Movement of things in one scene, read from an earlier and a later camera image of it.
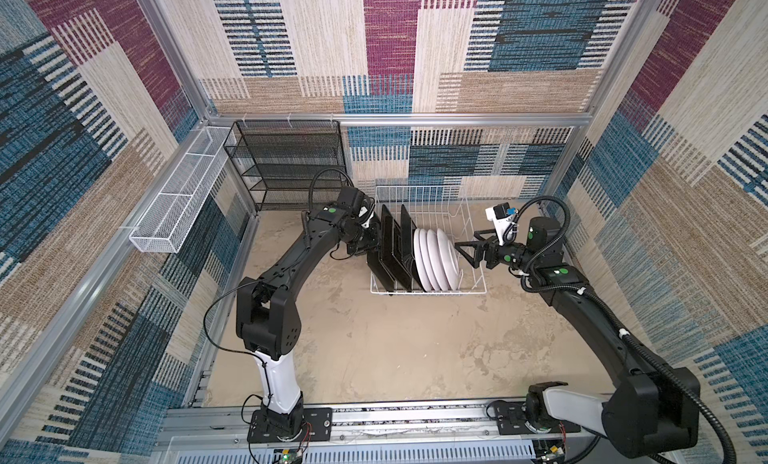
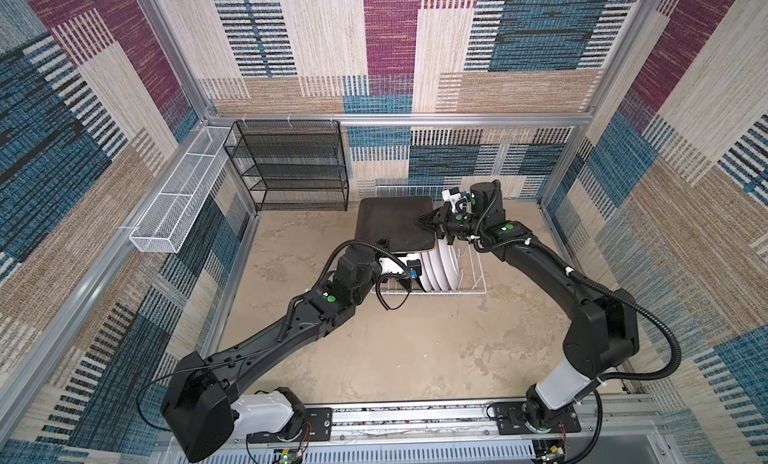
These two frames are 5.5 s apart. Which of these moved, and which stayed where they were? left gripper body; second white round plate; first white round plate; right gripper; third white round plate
Moved: right gripper; left gripper body
Stayed: first white round plate; third white round plate; second white round plate
